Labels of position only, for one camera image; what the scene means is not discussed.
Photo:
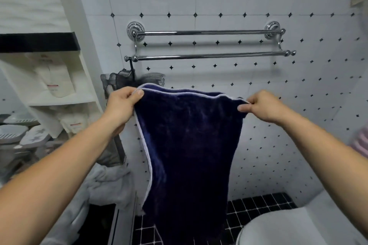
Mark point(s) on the person's right hand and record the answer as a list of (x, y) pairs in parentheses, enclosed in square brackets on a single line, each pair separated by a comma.
[(267, 107)]

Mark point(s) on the person's left hand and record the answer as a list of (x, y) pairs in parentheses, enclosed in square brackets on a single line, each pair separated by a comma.
[(120, 107)]

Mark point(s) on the person's right thumb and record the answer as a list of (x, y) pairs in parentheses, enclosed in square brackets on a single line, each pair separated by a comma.
[(246, 107)]

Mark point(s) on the person's left thumb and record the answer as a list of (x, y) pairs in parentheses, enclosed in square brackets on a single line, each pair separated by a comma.
[(138, 96)]

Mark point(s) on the dark blue towel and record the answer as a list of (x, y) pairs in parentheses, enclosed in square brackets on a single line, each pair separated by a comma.
[(187, 161)]

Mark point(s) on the person's right forearm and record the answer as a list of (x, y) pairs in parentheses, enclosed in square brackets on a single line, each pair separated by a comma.
[(325, 150)]

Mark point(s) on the person's left forearm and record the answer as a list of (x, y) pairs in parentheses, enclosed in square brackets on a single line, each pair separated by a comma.
[(49, 178)]

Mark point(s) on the black mesh bath sponge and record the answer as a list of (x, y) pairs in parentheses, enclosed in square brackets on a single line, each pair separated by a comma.
[(126, 79)]

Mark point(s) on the cream paper bag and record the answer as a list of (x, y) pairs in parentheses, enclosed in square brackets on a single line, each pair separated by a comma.
[(73, 121), (54, 77)]

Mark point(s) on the white shelf unit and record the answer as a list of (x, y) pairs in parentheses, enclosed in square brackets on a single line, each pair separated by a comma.
[(54, 81)]

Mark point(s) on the grey towel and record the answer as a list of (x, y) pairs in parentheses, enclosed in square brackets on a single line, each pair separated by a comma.
[(95, 193)]

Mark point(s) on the white star-print slipper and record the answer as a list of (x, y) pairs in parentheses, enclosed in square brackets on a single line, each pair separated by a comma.
[(36, 137)]

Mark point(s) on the pink striped cloth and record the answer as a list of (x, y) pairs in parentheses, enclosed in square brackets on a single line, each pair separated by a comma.
[(360, 141)]

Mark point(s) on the white striped slipper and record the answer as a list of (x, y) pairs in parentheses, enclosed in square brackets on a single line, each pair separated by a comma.
[(11, 132), (20, 118)]

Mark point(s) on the white toilet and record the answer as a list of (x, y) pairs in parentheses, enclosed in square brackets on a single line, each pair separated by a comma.
[(304, 221)]

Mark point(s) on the chrome double towel rail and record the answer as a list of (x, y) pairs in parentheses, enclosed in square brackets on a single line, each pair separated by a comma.
[(207, 43)]

